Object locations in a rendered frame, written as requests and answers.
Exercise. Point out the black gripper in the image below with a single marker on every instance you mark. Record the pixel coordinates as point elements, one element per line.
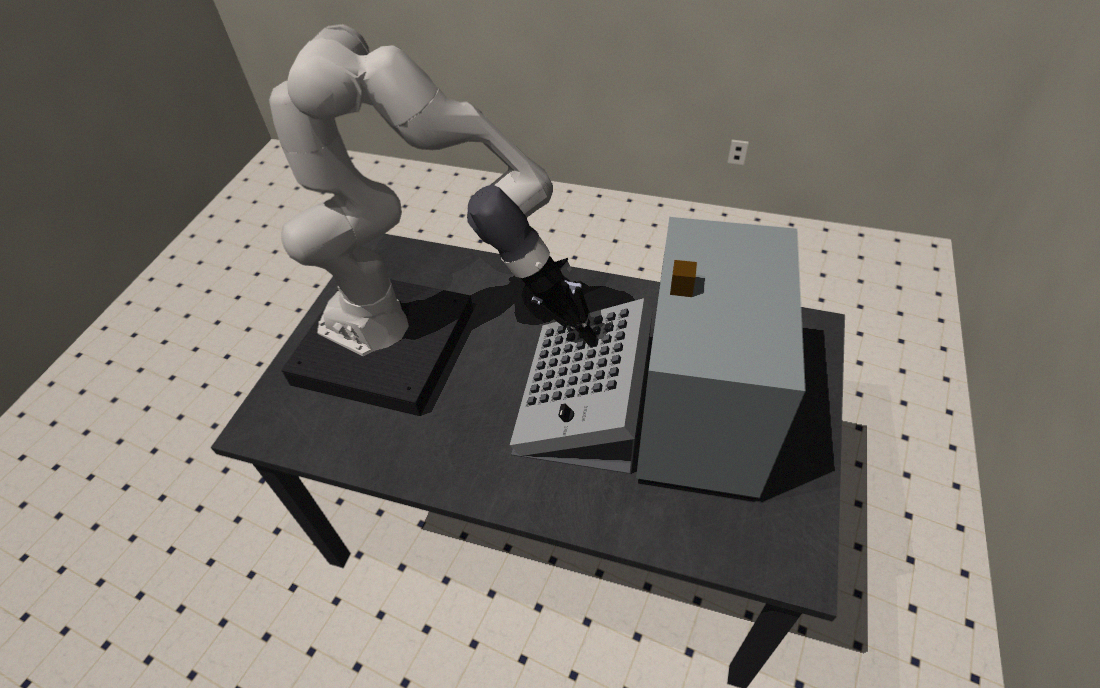
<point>557,302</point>

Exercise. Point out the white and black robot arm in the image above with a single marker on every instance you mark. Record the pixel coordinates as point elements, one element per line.
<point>332,76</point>

